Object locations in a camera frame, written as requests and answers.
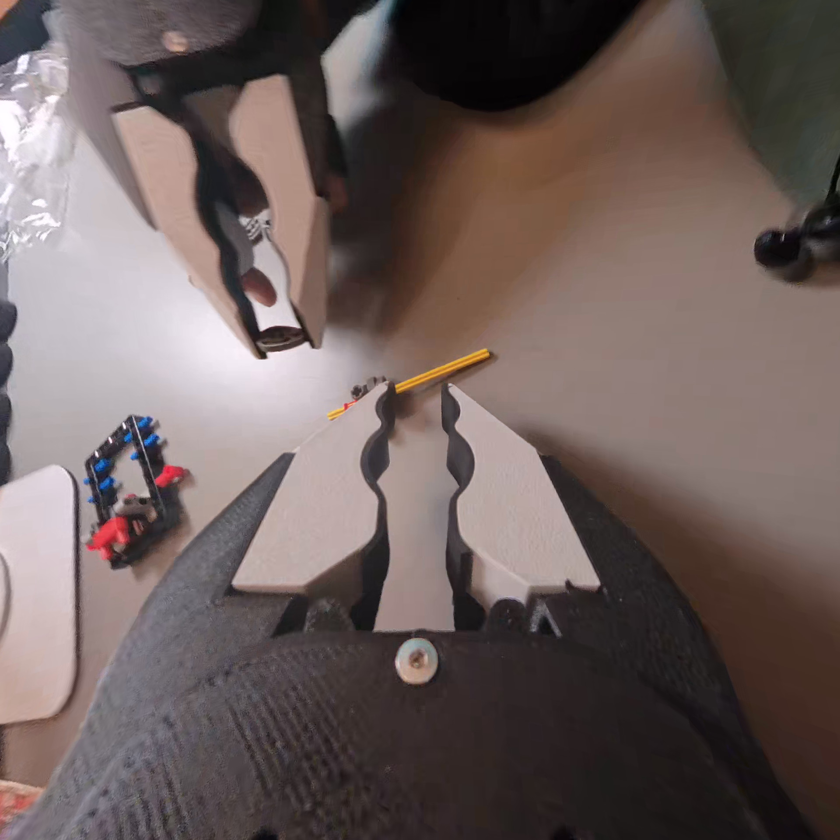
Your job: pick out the cluster of grey lego discs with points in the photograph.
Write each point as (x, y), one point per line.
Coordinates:
(254, 226)

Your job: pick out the person's right hand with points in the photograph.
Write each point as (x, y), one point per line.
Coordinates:
(259, 289)

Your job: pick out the clear plastic bag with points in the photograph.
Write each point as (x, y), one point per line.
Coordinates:
(29, 151)

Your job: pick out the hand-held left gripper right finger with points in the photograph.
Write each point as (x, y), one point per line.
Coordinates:
(518, 525)

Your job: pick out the colourful sticker sheet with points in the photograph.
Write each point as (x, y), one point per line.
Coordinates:
(16, 797)

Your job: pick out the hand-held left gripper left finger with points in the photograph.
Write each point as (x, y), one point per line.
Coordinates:
(315, 525)

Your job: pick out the black lego frame assembly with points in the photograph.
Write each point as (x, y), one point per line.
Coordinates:
(154, 485)

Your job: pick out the yellow lego axle assembly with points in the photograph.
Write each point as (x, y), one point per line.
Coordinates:
(446, 369)

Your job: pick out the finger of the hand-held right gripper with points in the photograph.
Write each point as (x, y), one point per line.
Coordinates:
(164, 184)
(289, 170)

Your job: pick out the person's green sweatshirt torso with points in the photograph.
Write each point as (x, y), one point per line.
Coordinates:
(774, 79)

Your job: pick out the grey lego disc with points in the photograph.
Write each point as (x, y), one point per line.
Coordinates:
(281, 338)

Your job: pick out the white book stand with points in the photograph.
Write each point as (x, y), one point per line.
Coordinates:
(36, 590)

